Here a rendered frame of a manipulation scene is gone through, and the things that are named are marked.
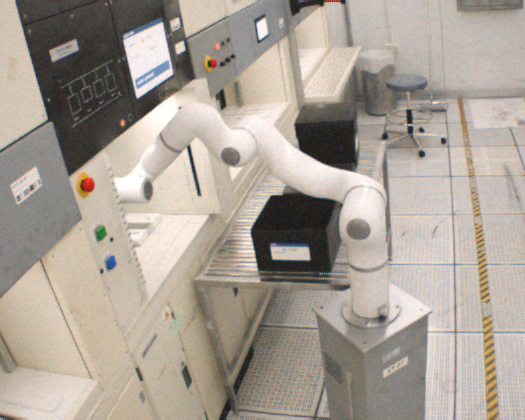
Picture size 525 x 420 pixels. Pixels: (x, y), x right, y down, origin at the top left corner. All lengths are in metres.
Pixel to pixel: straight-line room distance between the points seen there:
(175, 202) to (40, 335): 0.93
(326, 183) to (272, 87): 2.05
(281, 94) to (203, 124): 2.01
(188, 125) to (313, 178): 0.38
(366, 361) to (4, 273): 1.04
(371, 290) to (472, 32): 4.63
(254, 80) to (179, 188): 1.45
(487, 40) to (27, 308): 5.31
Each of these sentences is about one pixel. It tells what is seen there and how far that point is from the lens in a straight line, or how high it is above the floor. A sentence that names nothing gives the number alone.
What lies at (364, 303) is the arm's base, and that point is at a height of 0.83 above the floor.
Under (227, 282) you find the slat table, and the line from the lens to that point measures 2.03.
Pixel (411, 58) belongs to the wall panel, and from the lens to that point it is 6.08.
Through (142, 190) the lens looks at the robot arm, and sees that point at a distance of 1.76.
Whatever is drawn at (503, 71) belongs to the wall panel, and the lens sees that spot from 6.17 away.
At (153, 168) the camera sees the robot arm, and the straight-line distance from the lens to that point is 1.69.
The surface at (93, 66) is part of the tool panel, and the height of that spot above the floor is 1.63.
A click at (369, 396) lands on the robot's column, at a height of 0.54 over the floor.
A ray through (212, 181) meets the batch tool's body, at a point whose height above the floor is 1.02.
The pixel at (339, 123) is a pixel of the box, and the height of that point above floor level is 1.00.
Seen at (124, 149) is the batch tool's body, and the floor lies 1.17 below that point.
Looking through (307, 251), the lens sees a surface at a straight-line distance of 1.93.
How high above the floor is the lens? 1.88
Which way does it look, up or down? 27 degrees down
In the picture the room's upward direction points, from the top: 10 degrees counter-clockwise
